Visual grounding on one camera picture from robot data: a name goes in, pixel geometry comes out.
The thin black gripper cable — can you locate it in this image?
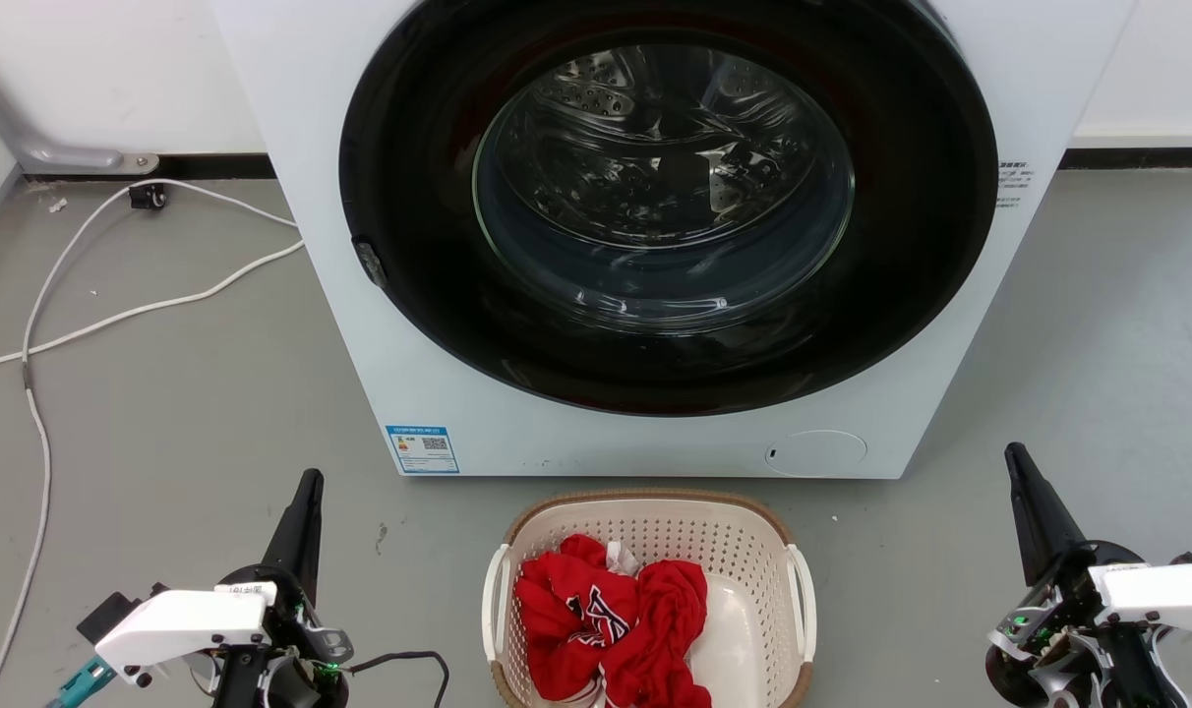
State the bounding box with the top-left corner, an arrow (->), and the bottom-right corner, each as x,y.
346,649 -> 451,708

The red printed garment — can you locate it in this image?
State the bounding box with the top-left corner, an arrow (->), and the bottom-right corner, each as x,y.
513,534 -> 712,708

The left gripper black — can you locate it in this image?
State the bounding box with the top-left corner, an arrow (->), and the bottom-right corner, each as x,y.
212,468 -> 354,708

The blue energy label sticker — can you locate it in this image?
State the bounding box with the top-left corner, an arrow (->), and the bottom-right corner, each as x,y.
385,424 -> 460,476

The teal cable connector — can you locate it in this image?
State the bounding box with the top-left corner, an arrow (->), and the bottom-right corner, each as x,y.
45,656 -> 117,708

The white front-load washing machine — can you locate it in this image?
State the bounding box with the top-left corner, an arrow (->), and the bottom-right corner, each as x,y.
208,0 -> 1138,481

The thin white floor cable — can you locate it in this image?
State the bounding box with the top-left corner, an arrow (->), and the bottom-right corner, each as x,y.
0,179 -> 300,708

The grey wall pipe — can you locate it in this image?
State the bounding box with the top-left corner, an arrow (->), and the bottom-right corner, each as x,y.
0,44 -> 161,176

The thick white floor cable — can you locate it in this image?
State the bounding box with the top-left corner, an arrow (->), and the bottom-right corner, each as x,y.
0,239 -> 306,378

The beige plastic laundry basket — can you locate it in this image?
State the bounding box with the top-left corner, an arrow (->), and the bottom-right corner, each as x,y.
482,489 -> 818,708

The round black glass washer door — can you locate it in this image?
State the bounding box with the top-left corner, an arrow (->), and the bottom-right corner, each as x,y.
338,0 -> 1000,418

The black text warning sticker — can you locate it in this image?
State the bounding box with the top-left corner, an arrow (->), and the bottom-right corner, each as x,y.
995,160 -> 1031,210

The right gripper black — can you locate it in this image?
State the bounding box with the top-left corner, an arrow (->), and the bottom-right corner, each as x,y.
984,442 -> 1192,708

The round white filter cover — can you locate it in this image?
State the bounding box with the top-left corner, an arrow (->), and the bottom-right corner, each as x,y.
763,429 -> 869,480

